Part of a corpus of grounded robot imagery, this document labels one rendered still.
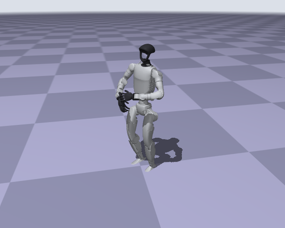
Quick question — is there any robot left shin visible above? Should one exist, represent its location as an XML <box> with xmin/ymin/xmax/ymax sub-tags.
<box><xmin>145</xmin><ymin>141</ymin><xmax>155</xmax><ymax>168</ymax></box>

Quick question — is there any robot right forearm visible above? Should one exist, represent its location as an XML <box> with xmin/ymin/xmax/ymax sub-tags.
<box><xmin>115</xmin><ymin>78</ymin><xmax>124</xmax><ymax>98</ymax></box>

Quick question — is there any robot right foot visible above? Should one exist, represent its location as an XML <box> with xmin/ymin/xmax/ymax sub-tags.
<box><xmin>131</xmin><ymin>157</ymin><xmax>146</xmax><ymax>165</ymax></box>

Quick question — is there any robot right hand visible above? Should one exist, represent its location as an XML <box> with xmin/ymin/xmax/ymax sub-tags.
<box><xmin>116</xmin><ymin>92</ymin><xmax>130</xmax><ymax>113</ymax></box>

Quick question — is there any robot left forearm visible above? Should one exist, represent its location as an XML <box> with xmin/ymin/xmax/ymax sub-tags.
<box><xmin>134</xmin><ymin>91</ymin><xmax>162</xmax><ymax>101</ymax></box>

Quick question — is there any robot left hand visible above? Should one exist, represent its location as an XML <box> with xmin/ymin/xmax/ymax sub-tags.
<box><xmin>120</xmin><ymin>90</ymin><xmax>139</xmax><ymax>102</ymax></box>

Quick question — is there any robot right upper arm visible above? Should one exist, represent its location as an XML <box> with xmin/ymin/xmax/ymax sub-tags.
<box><xmin>121</xmin><ymin>63</ymin><xmax>136</xmax><ymax>86</ymax></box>

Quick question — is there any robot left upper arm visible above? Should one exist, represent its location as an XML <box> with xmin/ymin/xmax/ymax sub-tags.
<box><xmin>152</xmin><ymin>69</ymin><xmax>164</xmax><ymax>100</ymax></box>

